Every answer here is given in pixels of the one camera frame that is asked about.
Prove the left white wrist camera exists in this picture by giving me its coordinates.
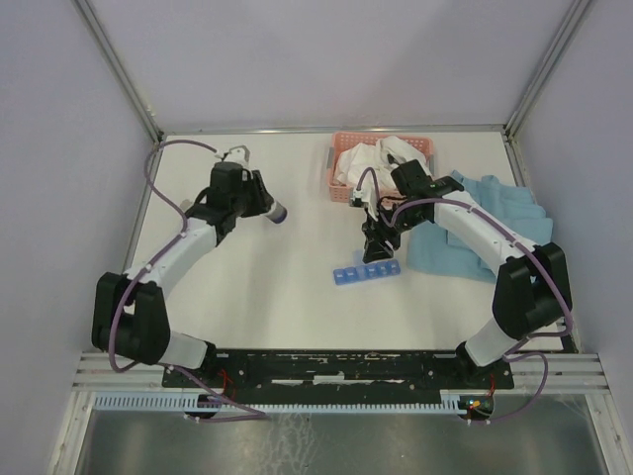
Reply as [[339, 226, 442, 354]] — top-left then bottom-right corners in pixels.
[[216, 145, 250, 169]]

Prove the light blue cloth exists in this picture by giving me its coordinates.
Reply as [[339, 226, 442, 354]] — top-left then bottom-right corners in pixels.
[[407, 170, 554, 283]]

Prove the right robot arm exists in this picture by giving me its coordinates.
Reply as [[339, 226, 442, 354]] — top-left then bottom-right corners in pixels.
[[350, 160, 574, 387]]

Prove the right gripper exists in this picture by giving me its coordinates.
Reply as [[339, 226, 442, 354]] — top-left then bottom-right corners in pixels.
[[361, 201, 425, 264]]

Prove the white cloth in basket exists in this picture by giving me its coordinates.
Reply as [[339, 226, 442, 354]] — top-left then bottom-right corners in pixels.
[[333, 136, 431, 190]]

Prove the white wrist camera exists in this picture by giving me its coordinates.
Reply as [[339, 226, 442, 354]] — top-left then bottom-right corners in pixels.
[[349, 187, 379, 221], [216, 145, 250, 169]]

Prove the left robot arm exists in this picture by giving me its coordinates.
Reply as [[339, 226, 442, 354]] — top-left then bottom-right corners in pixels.
[[91, 162, 287, 386]]

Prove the white capped pill bottle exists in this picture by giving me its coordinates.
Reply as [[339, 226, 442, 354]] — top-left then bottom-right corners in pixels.
[[265, 201, 288, 225]]

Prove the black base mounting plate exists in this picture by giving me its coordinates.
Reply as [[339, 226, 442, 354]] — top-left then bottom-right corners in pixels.
[[192, 349, 514, 406]]

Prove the aluminium frame post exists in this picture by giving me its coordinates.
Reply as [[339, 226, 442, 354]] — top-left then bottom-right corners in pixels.
[[504, 0, 595, 142], [71, 0, 164, 143]]

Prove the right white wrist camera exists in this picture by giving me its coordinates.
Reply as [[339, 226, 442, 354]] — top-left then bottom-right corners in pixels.
[[349, 187, 379, 221]]

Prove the right aluminium frame post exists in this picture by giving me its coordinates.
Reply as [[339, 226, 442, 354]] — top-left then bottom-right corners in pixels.
[[504, 0, 595, 142]]

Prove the left aluminium frame post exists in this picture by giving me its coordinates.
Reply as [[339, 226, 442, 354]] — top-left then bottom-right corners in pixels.
[[71, 0, 164, 143]]

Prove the blue weekly pill organizer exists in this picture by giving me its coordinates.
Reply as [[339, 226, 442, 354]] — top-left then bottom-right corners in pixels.
[[332, 250, 402, 286]]

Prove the aluminium front rail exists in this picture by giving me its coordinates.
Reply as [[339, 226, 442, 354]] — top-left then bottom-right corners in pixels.
[[71, 351, 608, 395]]

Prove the pink plastic basket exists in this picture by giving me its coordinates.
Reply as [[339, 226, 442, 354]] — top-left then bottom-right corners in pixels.
[[326, 132, 434, 203]]

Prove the white slotted cable duct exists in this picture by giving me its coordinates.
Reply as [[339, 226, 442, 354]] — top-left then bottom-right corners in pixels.
[[92, 390, 472, 414]]

